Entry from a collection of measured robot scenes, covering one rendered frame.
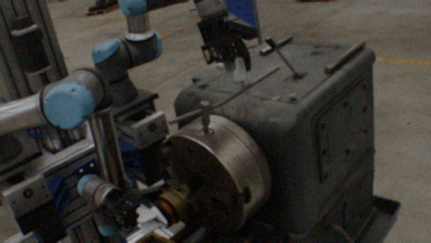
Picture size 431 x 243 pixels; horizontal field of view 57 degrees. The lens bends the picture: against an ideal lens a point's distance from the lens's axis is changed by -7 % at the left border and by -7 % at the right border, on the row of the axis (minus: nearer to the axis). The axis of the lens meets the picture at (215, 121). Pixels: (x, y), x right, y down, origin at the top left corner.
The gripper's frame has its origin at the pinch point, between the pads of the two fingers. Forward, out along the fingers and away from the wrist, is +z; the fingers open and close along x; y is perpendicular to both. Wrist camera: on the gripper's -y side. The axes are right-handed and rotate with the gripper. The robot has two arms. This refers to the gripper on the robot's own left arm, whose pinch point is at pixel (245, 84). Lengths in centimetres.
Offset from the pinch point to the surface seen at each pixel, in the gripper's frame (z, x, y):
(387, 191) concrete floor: 124, -43, -138
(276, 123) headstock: 10.7, 7.6, 2.0
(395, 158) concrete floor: 121, -52, -178
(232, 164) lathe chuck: 14.6, 2.7, 16.3
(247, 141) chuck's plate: 12.5, 1.6, 8.0
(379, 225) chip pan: 79, 0, -47
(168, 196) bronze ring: 17.2, -10.0, 29.0
